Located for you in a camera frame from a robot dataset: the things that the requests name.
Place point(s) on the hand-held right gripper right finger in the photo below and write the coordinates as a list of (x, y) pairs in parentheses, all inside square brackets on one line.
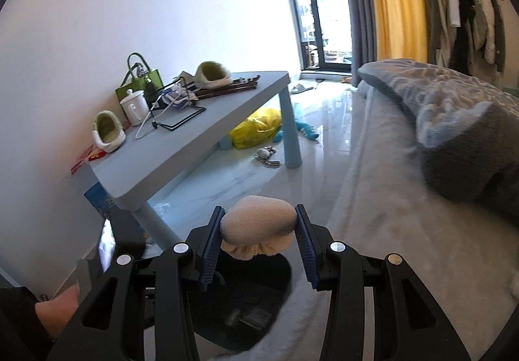
[(306, 253)]

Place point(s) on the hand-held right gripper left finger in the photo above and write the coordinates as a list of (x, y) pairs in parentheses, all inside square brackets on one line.
[(211, 249)]

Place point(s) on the beige mesh cloth puff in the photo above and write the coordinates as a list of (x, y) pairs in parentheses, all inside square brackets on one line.
[(255, 223)]

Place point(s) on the person's left forearm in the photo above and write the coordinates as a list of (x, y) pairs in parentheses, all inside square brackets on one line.
[(20, 320)]

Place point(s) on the person's left hand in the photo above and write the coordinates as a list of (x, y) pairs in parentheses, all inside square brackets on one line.
[(56, 312)]

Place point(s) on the blue printed bag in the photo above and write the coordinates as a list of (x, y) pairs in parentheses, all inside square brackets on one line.
[(95, 198)]

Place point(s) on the red packet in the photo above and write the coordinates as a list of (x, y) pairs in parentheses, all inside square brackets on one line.
[(95, 155)]

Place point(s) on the white clothes hanger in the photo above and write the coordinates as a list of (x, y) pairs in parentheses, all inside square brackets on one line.
[(140, 133)]

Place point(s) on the light blue low table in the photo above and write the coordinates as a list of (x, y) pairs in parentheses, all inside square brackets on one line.
[(182, 150)]

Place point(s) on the green fluffy slipper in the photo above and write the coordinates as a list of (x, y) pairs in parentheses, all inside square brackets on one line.
[(211, 71), (107, 133)]

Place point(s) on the small grey plush toy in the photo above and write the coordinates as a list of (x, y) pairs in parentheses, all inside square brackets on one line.
[(265, 153)]

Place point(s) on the blue plush toy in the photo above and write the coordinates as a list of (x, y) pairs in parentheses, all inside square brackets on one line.
[(310, 131)]

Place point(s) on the white lidded pitcher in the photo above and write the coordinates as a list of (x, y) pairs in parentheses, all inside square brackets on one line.
[(133, 109)]

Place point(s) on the yellow plastic bag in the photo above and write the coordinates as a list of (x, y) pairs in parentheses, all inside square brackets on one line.
[(255, 127)]

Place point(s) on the green felt handbag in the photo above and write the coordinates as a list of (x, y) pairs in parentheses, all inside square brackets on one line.
[(129, 91)]

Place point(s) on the blue white tissue pack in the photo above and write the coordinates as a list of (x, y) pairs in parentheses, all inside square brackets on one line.
[(174, 97)]

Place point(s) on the grey floor slipper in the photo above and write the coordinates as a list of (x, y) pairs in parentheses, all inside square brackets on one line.
[(300, 89)]

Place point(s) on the dark wooden sticks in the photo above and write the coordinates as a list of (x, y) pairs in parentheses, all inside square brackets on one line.
[(239, 86)]

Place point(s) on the grey flat box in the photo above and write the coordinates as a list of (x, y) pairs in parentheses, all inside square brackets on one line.
[(186, 76)]

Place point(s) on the grey blue fleece blanket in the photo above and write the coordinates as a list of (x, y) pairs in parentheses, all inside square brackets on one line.
[(466, 133)]

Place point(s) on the yellow curtain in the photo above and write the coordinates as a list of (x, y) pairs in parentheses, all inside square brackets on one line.
[(397, 12)]

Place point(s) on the row of hanging clothes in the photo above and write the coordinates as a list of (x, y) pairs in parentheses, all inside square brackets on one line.
[(462, 4)]

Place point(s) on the black balcony door frame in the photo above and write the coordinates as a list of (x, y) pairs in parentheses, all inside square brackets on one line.
[(324, 67)]

